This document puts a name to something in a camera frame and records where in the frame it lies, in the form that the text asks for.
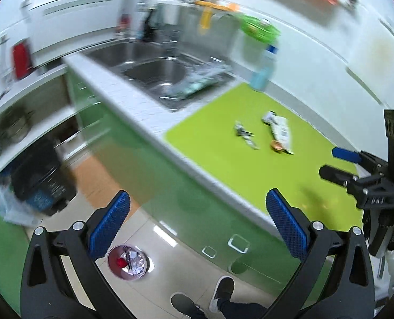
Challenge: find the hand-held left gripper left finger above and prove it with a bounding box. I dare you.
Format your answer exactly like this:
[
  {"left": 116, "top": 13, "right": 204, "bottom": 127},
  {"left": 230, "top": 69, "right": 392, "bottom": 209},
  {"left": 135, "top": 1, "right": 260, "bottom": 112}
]
[{"left": 20, "top": 189, "right": 138, "bottom": 319}]

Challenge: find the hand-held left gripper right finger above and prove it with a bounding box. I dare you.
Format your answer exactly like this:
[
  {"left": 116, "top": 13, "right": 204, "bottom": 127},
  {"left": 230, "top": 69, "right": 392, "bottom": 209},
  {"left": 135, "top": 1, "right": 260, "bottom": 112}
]
[{"left": 260, "top": 188, "right": 375, "bottom": 319}]

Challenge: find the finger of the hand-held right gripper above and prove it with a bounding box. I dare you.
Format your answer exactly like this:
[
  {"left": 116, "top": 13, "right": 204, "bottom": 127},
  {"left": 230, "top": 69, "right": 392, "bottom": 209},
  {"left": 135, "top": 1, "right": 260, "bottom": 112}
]
[
  {"left": 332, "top": 147, "right": 389, "bottom": 174},
  {"left": 319, "top": 164, "right": 385, "bottom": 194}
]

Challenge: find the pink round bin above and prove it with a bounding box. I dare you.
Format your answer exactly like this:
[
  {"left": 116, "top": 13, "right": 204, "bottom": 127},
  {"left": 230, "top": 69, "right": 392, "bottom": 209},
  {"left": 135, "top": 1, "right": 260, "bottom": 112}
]
[{"left": 107, "top": 245, "right": 149, "bottom": 280}]

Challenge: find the crumpled beige paper wrapper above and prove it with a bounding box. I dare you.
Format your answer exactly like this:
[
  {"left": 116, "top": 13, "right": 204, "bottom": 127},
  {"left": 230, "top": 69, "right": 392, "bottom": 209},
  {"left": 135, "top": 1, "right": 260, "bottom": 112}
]
[{"left": 261, "top": 111, "right": 294, "bottom": 155}]

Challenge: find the black bag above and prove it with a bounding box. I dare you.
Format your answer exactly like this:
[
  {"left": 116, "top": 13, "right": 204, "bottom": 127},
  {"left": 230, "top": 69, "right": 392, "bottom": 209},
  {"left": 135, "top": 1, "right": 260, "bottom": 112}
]
[{"left": 11, "top": 143, "right": 78, "bottom": 216}]

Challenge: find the lime green counter mat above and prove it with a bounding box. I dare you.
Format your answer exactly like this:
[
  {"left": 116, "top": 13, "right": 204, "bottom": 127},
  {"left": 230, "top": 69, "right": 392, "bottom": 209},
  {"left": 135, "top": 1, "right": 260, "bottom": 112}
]
[{"left": 164, "top": 83, "right": 367, "bottom": 236}]

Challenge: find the dark trouser leg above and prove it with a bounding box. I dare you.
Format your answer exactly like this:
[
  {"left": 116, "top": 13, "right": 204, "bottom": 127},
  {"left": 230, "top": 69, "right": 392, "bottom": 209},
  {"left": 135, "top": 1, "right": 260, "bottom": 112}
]
[{"left": 217, "top": 299, "right": 270, "bottom": 319}]

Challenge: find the white plastic bag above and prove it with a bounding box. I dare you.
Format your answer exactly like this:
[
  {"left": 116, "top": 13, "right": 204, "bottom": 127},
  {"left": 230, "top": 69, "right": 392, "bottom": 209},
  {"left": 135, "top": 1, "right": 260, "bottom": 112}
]
[{"left": 0, "top": 186, "right": 41, "bottom": 226}]

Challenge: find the silver foil wrapper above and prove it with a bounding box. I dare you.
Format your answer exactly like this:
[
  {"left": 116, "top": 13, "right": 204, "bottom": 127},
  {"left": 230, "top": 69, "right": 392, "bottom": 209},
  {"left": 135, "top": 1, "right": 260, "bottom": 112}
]
[{"left": 234, "top": 121, "right": 260, "bottom": 150}]

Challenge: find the blue detergent bottle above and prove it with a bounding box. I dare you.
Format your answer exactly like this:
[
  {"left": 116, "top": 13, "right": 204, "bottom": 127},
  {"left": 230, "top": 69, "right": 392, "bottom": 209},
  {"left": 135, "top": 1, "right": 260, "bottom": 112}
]
[{"left": 250, "top": 45, "right": 279, "bottom": 91}]

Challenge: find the green cabinet door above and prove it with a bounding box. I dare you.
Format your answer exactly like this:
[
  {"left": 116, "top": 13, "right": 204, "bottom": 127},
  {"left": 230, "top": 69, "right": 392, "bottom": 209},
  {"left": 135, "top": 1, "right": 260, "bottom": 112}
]
[{"left": 0, "top": 186, "right": 29, "bottom": 309}]

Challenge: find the white open shelf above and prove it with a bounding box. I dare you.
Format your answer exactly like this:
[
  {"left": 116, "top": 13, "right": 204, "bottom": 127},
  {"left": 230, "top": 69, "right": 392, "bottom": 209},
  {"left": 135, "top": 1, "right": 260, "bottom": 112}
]
[{"left": 0, "top": 63, "right": 84, "bottom": 187}]

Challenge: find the steel pot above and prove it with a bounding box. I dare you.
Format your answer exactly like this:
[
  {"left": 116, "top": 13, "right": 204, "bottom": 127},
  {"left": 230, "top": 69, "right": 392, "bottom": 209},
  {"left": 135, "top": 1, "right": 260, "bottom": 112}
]
[{"left": 0, "top": 106, "right": 35, "bottom": 145}]

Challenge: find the stainless steel sink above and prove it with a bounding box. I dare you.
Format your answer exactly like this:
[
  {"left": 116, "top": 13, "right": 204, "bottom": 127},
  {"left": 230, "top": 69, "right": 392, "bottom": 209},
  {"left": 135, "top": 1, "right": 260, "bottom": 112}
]
[{"left": 84, "top": 38, "right": 235, "bottom": 112}]

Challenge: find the grey dish rack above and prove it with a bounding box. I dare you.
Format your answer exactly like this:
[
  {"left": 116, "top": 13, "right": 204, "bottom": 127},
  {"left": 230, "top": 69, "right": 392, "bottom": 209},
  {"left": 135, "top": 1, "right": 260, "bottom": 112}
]
[{"left": 160, "top": 61, "right": 232, "bottom": 100}]

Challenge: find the red object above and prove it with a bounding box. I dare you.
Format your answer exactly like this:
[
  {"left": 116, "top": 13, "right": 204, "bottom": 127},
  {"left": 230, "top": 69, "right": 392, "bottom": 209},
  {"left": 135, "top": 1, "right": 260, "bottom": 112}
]
[{"left": 11, "top": 39, "right": 33, "bottom": 80}]

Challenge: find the yellow plastic scoop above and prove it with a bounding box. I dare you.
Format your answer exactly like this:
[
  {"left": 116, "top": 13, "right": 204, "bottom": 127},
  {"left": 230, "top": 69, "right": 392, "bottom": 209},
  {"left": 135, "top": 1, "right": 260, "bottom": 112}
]
[{"left": 198, "top": 7, "right": 214, "bottom": 34}]

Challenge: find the white countertop appliance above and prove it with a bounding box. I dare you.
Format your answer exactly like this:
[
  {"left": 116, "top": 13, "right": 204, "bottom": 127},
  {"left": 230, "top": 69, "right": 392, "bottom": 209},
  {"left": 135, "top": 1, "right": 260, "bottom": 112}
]
[{"left": 27, "top": 0, "right": 128, "bottom": 67}]

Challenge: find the green plastic wall basket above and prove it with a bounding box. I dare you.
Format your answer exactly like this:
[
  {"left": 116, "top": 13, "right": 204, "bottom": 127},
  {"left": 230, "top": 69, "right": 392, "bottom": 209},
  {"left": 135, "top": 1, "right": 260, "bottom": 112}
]
[{"left": 240, "top": 14, "right": 281, "bottom": 42}]

